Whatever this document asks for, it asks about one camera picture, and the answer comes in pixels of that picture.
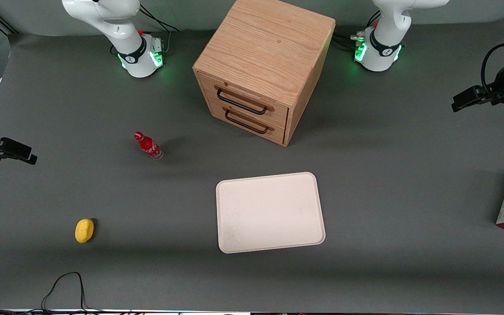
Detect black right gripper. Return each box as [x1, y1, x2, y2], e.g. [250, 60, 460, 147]
[0, 123, 38, 165]

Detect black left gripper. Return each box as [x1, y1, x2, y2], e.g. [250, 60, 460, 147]
[451, 59, 504, 113]

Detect beige plastic tray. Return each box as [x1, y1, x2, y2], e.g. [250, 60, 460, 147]
[216, 172, 326, 254]

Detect yellow lemon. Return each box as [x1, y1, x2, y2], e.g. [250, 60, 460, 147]
[75, 218, 95, 244]

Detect red cola bottle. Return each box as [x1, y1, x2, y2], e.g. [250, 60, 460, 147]
[133, 131, 164, 161]

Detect wooden drawer front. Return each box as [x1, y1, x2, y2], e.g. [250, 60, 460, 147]
[199, 72, 289, 128]
[207, 97, 286, 145]

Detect wooden drawer cabinet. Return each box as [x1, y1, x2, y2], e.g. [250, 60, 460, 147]
[192, 0, 336, 147]

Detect black base cables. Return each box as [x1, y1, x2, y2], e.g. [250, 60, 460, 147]
[140, 3, 181, 56]
[334, 11, 382, 50]

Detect thin black loose cable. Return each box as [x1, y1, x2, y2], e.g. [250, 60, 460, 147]
[41, 272, 104, 314]

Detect aluminium frame rail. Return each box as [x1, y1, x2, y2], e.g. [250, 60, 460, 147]
[0, 6, 19, 35]

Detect black wire drawer handle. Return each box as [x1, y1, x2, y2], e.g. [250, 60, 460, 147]
[223, 107, 275, 134]
[214, 85, 275, 116]

